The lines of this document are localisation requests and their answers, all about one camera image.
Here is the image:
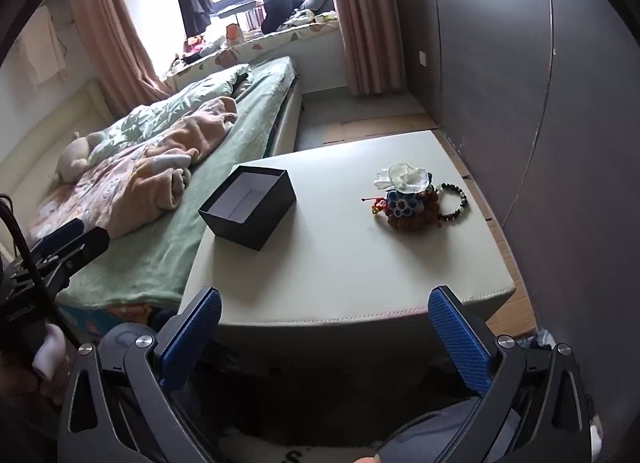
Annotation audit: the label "dark bead bracelet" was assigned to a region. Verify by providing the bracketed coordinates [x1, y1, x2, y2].
[435, 182, 470, 224]

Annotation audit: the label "black jewelry box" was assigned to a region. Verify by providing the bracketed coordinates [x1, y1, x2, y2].
[198, 165, 296, 252]

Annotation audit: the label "blue flower bead bracelet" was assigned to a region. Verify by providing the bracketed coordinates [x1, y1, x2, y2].
[384, 188, 442, 220]

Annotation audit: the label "white fabric flower scrunchie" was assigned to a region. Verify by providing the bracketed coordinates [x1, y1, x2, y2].
[373, 163, 433, 193]

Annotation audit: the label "left hand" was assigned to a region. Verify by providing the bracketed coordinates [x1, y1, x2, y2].
[1, 323, 70, 405]

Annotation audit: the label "person's knee in grey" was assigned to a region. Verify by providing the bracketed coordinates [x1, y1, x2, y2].
[374, 393, 522, 463]

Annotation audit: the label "beige plush toy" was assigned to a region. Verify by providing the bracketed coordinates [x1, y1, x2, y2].
[55, 131, 105, 183]

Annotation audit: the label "pink fleece blanket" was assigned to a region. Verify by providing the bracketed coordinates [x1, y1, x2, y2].
[28, 97, 238, 242]

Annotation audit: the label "white ottoman table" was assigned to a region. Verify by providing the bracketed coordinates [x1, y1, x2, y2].
[182, 131, 515, 325]

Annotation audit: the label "bed with green sheet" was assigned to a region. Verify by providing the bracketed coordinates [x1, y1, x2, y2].
[1, 56, 297, 310]

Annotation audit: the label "light green duvet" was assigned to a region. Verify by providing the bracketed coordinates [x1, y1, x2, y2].
[88, 64, 250, 167]

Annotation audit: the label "hanging beige towel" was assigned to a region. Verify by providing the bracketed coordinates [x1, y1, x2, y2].
[18, 6, 67, 89]

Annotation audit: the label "patterned window seat cushion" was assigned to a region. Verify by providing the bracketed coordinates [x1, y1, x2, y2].
[166, 12, 340, 91]

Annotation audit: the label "left pink curtain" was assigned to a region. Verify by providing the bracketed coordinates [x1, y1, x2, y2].
[68, 0, 174, 116]

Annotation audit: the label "pink curtain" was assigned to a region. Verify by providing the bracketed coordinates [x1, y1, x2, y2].
[68, 0, 174, 116]
[334, 0, 406, 96]

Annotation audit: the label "orange item on sill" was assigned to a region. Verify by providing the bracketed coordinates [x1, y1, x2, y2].
[226, 23, 243, 46]

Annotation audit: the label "black bag on sill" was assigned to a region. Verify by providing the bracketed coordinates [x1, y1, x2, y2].
[262, 0, 304, 35]

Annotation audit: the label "right pink curtain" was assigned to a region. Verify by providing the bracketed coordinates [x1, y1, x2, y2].
[334, 0, 406, 96]

